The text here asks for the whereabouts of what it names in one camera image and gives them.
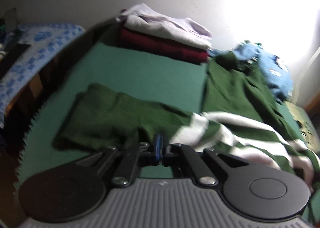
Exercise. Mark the blue patterned towel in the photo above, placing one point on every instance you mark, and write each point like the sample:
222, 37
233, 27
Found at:
37, 53

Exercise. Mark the yellow patterned table cover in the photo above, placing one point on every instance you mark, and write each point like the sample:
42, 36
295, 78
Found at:
300, 118

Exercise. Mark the white sweatshirt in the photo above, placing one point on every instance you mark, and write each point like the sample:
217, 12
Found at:
160, 25

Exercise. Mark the green white striped sweater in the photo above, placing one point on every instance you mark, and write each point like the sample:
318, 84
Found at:
192, 131

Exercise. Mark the wooden door frame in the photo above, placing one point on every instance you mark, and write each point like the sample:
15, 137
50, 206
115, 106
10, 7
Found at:
315, 104

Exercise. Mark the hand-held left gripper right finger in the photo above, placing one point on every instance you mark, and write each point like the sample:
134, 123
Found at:
163, 148

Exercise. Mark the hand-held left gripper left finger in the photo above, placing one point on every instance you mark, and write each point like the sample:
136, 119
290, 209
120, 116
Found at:
157, 148

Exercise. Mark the green table cover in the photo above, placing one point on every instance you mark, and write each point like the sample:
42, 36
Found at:
150, 75

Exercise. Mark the blue knit sweater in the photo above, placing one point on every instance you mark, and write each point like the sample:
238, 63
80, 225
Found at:
272, 78

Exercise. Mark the maroon sweater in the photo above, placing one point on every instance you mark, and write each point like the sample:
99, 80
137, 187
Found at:
162, 48

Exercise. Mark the black smartphone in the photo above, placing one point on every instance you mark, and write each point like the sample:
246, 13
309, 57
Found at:
15, 55

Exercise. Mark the wooden side table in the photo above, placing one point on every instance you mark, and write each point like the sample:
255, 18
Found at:
32, 88

